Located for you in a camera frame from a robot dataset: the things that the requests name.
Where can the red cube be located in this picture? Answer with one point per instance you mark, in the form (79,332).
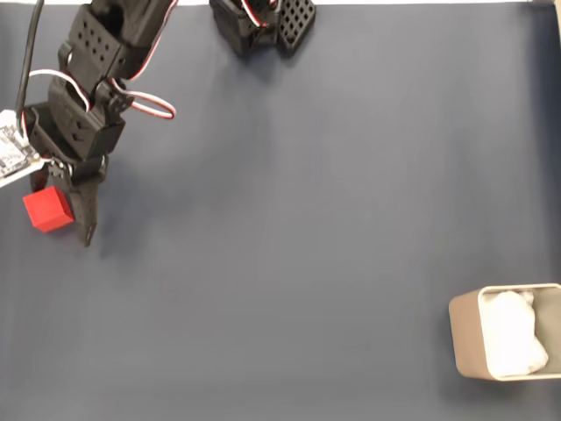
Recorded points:
(46,208)

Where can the beige metal box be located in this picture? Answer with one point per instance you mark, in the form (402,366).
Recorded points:
(464,333)

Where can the dark grey table mat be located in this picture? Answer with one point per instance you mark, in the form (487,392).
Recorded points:
(263,263)

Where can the white crumpled tissue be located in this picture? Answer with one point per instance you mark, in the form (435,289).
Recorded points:
(508,333)

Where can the camera board on white mount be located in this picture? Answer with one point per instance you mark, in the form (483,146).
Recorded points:
(9,149)

